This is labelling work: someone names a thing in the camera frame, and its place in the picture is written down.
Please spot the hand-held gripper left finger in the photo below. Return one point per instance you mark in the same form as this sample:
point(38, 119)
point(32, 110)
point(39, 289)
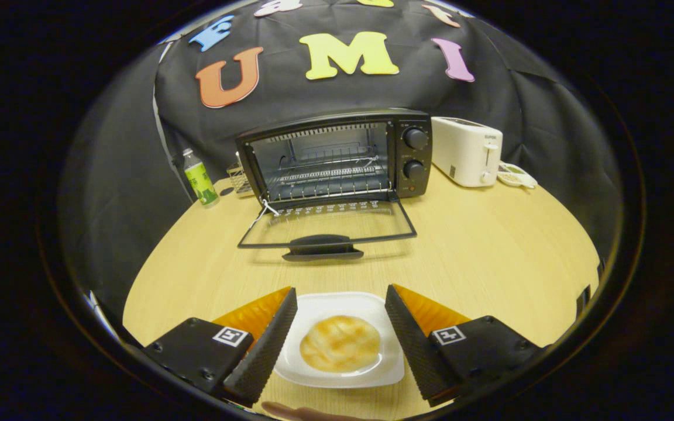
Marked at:
point(264, 356)

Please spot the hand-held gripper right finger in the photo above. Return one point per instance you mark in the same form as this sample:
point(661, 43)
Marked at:
point(416, 351)

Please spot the golden bread bun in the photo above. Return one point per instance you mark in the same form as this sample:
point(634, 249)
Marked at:
point(340, 344)

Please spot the black toaster oven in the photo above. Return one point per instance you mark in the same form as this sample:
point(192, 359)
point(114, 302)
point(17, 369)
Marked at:
point(419, 155)

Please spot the white pop-up toaster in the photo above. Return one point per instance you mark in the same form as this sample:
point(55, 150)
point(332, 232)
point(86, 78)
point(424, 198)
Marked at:
point(466, 149)

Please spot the white square plate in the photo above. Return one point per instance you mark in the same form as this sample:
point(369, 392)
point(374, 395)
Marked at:
point(337, 304)

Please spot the green label plastic bottle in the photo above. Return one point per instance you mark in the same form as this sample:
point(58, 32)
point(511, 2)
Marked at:
point(200, 181)

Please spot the white divided snack dish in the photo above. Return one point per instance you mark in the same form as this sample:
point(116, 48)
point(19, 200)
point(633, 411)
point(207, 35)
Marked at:
point(517, 175)

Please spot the black backdrop cloth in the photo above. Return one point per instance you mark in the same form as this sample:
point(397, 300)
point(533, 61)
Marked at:
point(489, 88)

